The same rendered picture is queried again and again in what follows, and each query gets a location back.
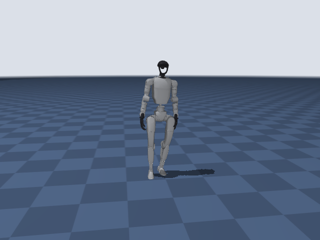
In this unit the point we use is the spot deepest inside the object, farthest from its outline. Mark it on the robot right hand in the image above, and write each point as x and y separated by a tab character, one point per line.
142	121

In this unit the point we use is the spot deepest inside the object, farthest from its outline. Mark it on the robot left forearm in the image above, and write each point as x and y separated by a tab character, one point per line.
175	108

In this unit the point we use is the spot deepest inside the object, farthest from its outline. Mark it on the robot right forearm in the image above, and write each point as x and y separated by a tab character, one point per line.
143	107

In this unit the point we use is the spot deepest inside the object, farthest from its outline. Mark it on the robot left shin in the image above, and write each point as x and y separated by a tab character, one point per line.
163	156

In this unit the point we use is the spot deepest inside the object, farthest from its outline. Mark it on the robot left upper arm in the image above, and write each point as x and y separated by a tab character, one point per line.
174	97

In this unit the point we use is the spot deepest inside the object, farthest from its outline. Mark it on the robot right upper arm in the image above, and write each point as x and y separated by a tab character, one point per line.
147	89

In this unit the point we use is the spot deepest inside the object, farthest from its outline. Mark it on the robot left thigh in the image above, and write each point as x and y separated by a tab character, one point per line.
169	130

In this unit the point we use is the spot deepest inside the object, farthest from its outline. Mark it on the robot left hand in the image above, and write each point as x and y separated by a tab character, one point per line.
176	121

